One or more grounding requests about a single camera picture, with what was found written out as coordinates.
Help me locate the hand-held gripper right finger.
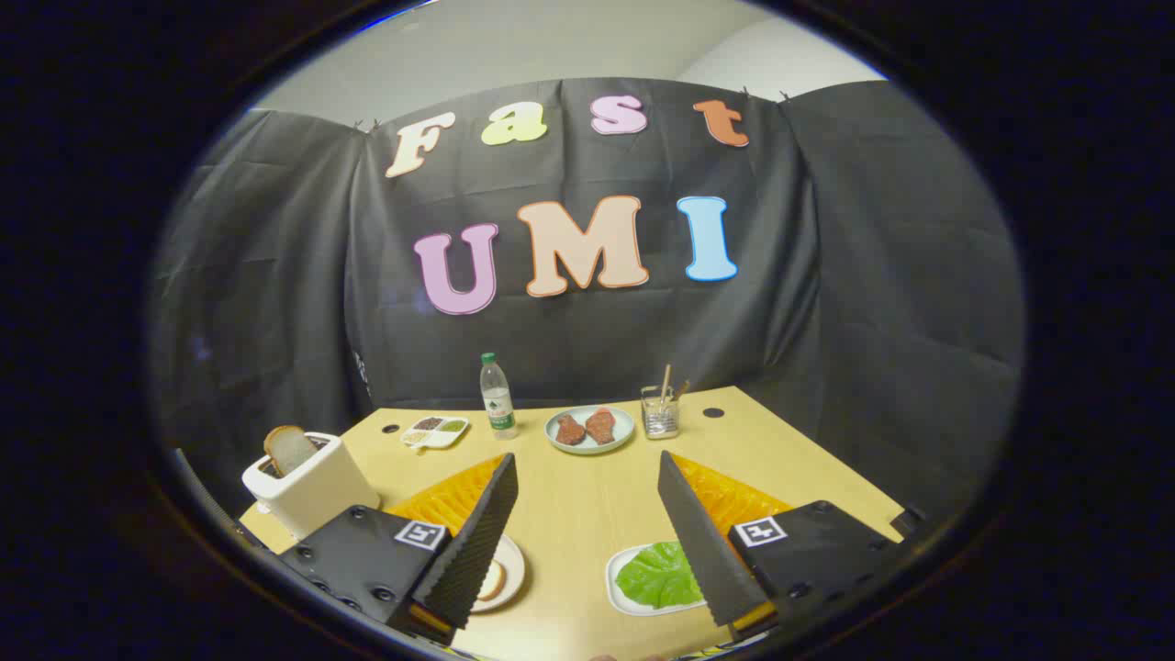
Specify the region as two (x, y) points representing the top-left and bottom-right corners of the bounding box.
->
(657, 450), (905, 644)

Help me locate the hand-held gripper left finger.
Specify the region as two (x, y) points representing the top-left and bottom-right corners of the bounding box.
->
(275, 452), (520, 648)

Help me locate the green lettuce leaf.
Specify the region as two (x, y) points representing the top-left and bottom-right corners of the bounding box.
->
(615, 541), (706, 610)

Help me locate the white toast bread slice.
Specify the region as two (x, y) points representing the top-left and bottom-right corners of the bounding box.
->
(264, 425), (318, 476)

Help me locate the cream round plate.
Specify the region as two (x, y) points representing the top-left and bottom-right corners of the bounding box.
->
(470, 534), (527, 614)

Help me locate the white square plate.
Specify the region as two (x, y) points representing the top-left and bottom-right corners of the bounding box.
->
(605, 542), (708, 618)

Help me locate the white divided condiment dish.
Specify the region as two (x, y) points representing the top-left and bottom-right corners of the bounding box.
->
(400, 416), (470, 451)

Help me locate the clear utensil holder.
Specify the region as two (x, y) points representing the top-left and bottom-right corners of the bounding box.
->
(641, 385), (680, 441)

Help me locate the clear plastic water bottle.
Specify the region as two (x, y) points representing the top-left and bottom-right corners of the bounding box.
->
(480, 353), (518, 441)

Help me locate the pale green round plate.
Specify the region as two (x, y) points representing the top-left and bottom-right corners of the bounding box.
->
(544, 405), (636, 456)

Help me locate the cream toaster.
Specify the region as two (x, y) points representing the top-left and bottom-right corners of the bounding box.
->
(241, 431), (380, 541)

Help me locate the black backdrop cloth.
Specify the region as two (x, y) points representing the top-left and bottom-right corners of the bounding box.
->
(151, 78), (1024, 552)

